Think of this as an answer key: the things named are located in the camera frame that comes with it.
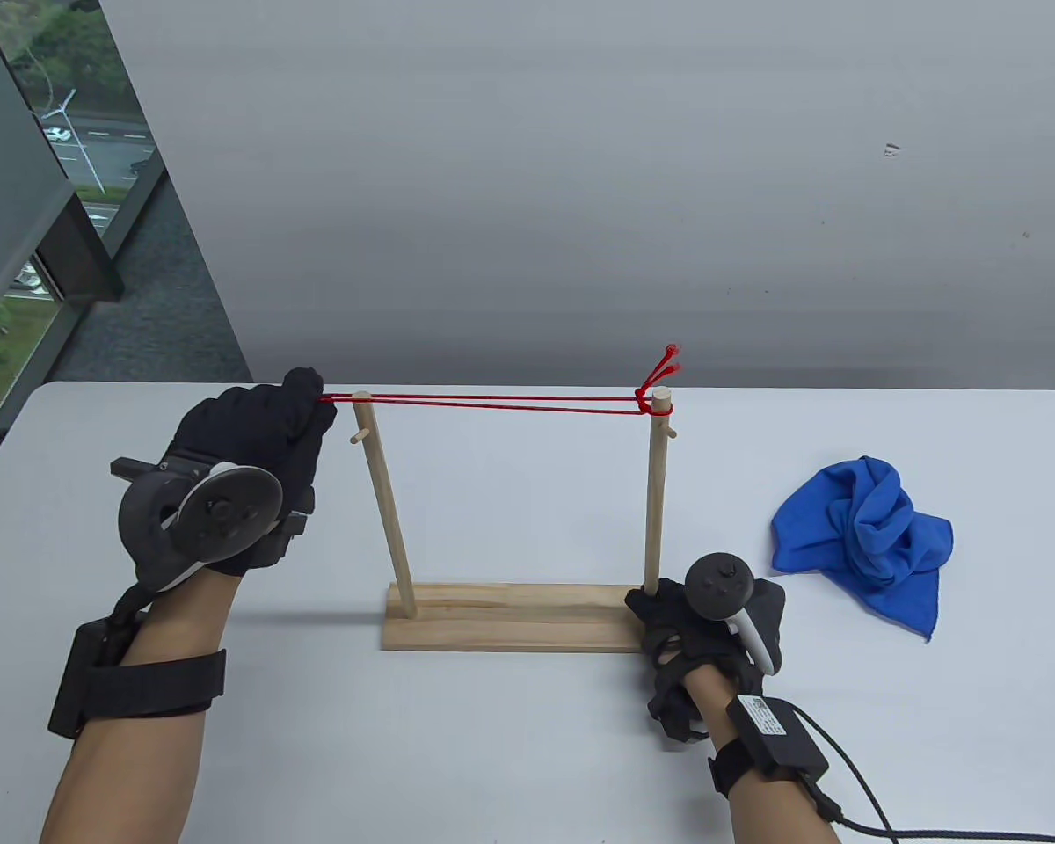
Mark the person's left hand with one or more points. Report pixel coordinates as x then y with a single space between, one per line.
255 422

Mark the person's right hand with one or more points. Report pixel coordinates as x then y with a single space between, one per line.
668 624

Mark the wooden rack with posts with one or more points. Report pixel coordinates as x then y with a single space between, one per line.
510 624

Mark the blue towel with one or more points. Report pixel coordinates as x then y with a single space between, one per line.
862 527

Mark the person's right forearm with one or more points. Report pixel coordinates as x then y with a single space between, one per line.
765 818

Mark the person's left forearm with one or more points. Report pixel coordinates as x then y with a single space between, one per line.
132 765

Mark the dark grey right hand controller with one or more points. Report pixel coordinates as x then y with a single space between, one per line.
718 585

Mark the dark grey hand controller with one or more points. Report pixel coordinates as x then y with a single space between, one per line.
229 510
718 585

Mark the dark grey left hand controller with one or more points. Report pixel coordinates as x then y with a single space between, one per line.
229 510

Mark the grey window frame post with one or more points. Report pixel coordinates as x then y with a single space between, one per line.
9 176

